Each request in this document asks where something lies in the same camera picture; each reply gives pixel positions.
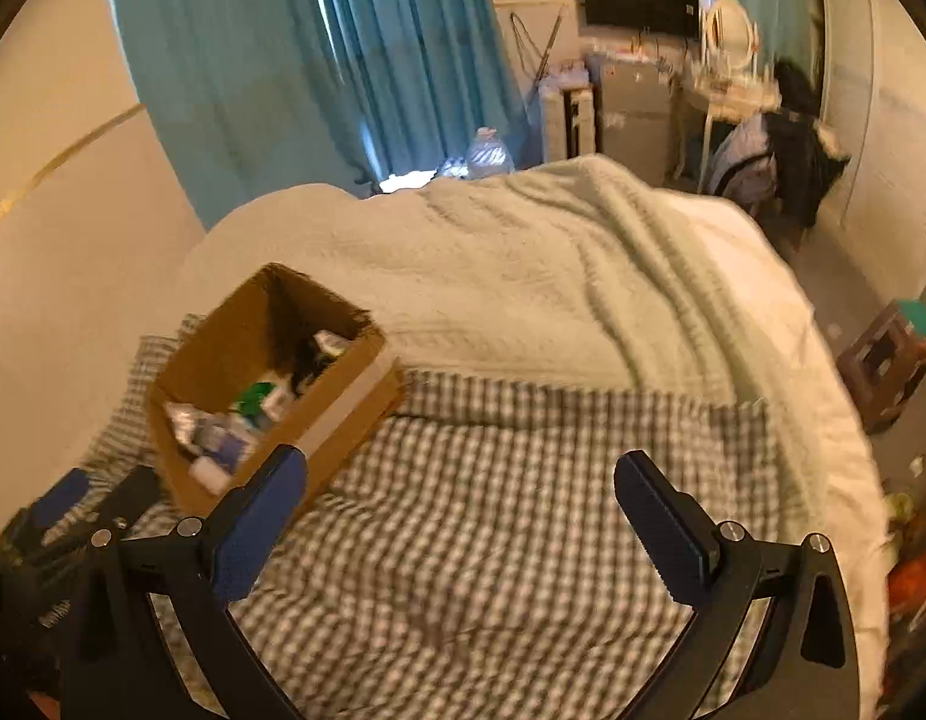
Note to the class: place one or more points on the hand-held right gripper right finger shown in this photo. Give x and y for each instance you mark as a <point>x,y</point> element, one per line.
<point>658,532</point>

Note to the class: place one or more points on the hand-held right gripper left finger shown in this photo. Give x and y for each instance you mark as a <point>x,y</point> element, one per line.
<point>260,525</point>

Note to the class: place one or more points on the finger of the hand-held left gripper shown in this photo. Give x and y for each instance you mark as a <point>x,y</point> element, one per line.
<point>133,495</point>
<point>58,499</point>

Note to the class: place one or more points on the white plastic bottle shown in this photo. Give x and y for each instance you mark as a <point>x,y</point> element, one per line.
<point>208,474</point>

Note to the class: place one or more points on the brown cardboard box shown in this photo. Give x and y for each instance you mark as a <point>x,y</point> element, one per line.
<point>343,420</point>

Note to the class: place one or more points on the silver blister pack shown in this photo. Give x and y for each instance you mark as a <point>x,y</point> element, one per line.
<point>182,421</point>

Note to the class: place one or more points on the items inside box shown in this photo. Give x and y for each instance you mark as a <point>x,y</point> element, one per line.
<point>219,436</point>

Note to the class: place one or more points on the green item in clear wrap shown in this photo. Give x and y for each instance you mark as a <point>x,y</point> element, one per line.
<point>254,394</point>

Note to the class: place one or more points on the black object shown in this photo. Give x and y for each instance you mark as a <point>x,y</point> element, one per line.
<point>307,367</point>

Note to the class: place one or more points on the grey white checked blanket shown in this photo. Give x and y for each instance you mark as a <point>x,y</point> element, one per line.
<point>470,540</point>

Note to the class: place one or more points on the white duvet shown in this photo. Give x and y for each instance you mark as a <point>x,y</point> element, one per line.
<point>845,480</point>

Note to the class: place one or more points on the white packet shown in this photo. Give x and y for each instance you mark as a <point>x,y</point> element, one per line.
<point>332,342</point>

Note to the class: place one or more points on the orange object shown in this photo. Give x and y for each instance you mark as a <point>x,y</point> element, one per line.
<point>916,585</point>

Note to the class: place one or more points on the wooden stool with teal top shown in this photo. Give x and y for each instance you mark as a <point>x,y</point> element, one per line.
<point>890,364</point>

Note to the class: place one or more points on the pale green knitted blanket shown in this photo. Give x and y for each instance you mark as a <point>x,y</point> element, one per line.
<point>508,277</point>

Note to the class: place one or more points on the light striped clothes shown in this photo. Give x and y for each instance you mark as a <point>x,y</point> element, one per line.
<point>744,161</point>

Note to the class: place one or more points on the grey small fridge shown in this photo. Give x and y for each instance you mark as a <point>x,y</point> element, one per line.
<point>635,124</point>

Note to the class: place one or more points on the dark hanging clothes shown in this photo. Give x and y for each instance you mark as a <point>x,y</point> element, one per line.
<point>808,150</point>

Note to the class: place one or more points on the clear water bottle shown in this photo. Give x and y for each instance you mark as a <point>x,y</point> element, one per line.
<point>490,154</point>

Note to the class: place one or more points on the white shelf unit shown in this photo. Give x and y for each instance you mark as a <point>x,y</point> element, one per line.
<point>568,124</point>

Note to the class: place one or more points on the white dressing table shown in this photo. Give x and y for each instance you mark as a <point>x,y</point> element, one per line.
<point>725,101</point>

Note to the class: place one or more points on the blue window curtain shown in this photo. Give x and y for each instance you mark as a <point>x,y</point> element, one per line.
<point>283,75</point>

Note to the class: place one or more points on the white wardrobe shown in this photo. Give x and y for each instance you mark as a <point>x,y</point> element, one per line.
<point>883,90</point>

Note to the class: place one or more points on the metal clothes hanger rack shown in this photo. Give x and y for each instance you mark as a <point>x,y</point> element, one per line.
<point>538,45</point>

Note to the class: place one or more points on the oval white vanity mirror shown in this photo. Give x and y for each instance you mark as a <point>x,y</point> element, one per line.
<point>729,34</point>

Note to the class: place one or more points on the black flat screen television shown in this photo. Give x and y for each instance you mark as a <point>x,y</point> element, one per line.
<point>639,0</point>

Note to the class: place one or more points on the teal curtain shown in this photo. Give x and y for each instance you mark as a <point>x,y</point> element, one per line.
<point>763,0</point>

